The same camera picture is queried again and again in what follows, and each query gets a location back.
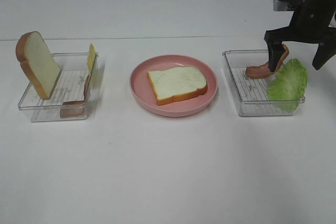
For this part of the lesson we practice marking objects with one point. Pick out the left clear plastic container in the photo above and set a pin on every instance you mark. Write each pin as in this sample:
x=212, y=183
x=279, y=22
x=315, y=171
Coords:
x=69, y=87

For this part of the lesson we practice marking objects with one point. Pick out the bacon strip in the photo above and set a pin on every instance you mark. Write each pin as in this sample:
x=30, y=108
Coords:
x=262, y=71
x=76, y=109

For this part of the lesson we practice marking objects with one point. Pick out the pink round plate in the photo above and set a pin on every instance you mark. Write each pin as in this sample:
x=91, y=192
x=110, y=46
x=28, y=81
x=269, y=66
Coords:
x=143, y=93

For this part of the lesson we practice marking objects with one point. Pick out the yellow cheese slice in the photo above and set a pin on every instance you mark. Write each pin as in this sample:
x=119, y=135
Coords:
x=91, y=57

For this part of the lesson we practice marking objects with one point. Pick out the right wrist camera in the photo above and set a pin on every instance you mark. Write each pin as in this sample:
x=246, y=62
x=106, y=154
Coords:
x=286, y=5

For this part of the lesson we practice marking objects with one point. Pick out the clear plastic container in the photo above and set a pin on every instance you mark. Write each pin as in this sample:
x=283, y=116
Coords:
x=250, y=95
x=69, y=87

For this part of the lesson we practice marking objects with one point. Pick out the bread slice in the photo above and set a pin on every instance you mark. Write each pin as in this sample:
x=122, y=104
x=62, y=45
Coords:
x=177, y=84
x=37, y=63

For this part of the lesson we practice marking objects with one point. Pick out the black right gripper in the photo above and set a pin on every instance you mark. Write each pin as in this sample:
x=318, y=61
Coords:
x=309, y=24

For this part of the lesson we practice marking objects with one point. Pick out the right clear plastic container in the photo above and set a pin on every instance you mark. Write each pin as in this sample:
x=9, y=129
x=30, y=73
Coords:
x=250, y=95

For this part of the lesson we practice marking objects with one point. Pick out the green lettuce leaf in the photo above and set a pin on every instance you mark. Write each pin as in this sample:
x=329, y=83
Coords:
x=289, y=85

